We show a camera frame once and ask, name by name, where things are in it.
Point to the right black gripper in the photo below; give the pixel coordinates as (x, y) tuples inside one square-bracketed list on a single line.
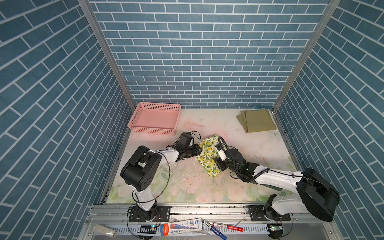
[(219, 163)]

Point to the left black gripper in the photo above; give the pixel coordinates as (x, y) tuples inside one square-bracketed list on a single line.
[(196, 150)]

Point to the lemon print skirt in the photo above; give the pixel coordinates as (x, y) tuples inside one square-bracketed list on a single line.
[(208, 154)]

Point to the olive green skirt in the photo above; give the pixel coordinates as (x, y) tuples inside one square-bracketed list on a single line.
[(254, 121)]

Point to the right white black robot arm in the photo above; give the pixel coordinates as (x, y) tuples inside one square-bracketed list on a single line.
[(312, 194)]

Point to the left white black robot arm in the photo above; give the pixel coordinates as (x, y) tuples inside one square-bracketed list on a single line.
[(140, 170)]

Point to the dark green rectangular block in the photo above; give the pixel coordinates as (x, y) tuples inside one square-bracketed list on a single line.
[(273, 187)]

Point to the pink plastic basket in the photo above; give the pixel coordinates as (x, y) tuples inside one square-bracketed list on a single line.
[(155, 118)]

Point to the red white marker pen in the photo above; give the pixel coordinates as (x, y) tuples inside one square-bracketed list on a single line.
[(229, 227)]

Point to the blue marker pen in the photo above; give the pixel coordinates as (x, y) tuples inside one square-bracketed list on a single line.
[(214, 230)]

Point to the white red blue box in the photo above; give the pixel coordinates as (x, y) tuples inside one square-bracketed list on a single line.
[(181, 227)]

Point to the beige plastic piece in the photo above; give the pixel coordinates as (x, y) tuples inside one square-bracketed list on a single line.
[(105, 231)]

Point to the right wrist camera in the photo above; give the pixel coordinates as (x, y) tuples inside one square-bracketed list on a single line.
[(222, 155)]

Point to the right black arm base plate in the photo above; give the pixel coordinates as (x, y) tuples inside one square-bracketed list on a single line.
[(259, 213)]

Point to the aluminium front rail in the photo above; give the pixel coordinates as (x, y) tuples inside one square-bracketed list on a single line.
[(301, 227)]

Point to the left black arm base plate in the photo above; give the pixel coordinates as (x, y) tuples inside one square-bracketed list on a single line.
[(156, 213)]

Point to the left corner aluminium post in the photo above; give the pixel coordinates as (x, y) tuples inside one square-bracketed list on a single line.
[(93, 22)]

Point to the corner aluminium post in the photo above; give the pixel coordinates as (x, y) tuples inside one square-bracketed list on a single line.
[(318, 30), (93, 22)]

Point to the right corner aluminium post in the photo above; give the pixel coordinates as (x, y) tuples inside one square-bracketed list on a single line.
[(318, 30)]

